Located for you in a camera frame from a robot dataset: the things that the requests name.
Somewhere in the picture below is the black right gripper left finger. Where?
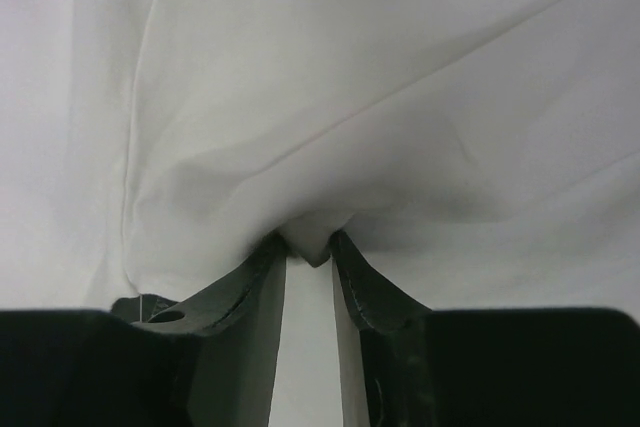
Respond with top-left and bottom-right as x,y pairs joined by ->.
112,234 -> 288,426

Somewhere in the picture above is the white t shirt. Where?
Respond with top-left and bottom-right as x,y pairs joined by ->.
1,0 -> 639,426

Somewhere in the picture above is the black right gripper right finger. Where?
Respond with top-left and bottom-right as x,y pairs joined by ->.
329,230 -> 433,426

